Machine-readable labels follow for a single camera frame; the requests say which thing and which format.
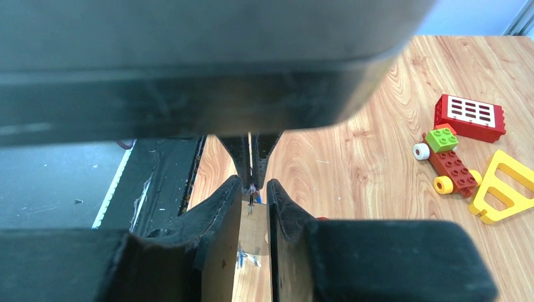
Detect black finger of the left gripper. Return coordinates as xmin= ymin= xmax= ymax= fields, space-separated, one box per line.
xmin=219 ymin=135 xmax=251 ymax=193
xmin=252 ymin=132 xmax=282 ymax=189

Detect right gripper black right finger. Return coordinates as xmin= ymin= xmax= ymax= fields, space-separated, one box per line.
xmin=266 ymin=179 xmax=498 ymax=301

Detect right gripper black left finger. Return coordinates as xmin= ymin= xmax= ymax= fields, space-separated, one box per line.
xmin=1 ymin=176 xmax=241 ymax=301

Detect metal keyring holder red handle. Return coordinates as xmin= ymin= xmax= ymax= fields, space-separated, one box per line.
xmin=232 ymin=201 xmax=318 ymax=301

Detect red toy brick car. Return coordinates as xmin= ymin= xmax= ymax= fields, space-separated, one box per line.
xmin=412 ymin=133 xmax=482 ymax=198

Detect green toy brick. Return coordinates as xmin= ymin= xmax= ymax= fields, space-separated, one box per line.
xmin=425 ymin=128 xmax=458 ymax=153

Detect red window toy brick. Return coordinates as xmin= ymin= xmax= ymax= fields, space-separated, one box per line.
xmin=434 ymin=94 xmax=506 ymax=143

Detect white slotted cable duct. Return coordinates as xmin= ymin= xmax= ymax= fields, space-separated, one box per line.
xmin=91 ymin=139 xmax=136 ymax=229

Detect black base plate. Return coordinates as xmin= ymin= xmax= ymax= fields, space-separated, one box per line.
xmin=98 ymin=137 xmax=206 ymax=237

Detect yellow triangular toy frame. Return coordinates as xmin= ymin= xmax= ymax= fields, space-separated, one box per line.
xmin=468 ymin=150 xmax=533 ymax=224

